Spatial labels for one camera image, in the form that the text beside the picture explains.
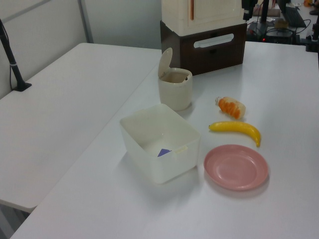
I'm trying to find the white square trash can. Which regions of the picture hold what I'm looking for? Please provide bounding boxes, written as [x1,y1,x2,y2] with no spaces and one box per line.
[158,47,194,112]

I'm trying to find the cream trash can lid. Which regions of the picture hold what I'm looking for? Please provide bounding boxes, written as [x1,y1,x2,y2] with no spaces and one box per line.
[158,47,173,78]

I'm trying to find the purple cube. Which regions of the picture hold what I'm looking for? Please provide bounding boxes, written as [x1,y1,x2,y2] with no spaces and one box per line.
[157,148,173,158]

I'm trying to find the white plastic storage bin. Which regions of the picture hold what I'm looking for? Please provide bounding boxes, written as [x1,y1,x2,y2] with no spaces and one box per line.
[119,103,202,185]

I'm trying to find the cream and orange bread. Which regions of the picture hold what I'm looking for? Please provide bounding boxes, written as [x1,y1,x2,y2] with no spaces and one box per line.
[218,96,246,120]

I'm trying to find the yellow banana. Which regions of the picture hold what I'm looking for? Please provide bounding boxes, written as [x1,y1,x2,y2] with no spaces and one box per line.
[208,120,262,147]

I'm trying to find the brown drawer box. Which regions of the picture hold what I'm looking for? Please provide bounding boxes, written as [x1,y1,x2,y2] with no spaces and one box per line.
[159,20,248,76]

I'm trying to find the pink round plate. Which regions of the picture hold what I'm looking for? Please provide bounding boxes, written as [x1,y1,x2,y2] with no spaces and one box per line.
[203,144,270,192]

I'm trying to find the cream mini cabinet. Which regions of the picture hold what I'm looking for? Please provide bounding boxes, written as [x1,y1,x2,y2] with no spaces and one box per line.
[161,0,244,36]

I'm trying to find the black electronics box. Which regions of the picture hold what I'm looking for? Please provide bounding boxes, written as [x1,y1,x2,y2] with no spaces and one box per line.
[246,21,301,44]

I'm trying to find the black upright stand pole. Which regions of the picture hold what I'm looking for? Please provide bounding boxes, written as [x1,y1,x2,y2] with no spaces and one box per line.
[260,0,270,23]

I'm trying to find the black pole with clamp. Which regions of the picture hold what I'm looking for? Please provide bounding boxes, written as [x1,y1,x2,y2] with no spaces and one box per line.
[0,18,32,92]

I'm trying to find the black laptop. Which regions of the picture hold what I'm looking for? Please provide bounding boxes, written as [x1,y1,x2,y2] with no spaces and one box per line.
[278,0,307,28]

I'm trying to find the white drawer handle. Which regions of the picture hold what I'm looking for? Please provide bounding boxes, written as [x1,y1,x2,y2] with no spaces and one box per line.
[193,33,235,48]

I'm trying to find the black camera on mount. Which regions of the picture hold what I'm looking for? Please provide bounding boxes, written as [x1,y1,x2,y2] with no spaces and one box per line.
[241,0,259,21]

